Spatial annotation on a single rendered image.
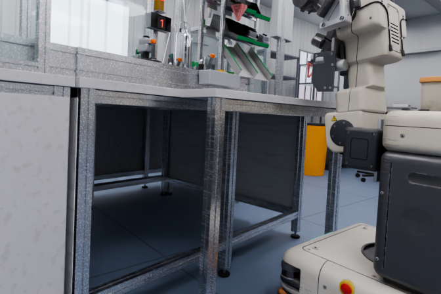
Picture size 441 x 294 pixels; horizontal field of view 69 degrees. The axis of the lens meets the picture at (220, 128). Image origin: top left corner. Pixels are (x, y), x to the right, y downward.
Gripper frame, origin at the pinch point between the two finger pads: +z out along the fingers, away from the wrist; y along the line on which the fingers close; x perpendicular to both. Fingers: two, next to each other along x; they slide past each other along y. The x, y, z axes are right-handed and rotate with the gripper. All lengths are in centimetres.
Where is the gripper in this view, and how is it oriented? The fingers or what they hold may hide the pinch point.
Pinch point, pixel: (238, 19)
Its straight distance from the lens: 165.0
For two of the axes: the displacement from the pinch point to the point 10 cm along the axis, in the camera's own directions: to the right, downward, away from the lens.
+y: -6.6, 0.0, -7.5
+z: -0.7, 10.0, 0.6
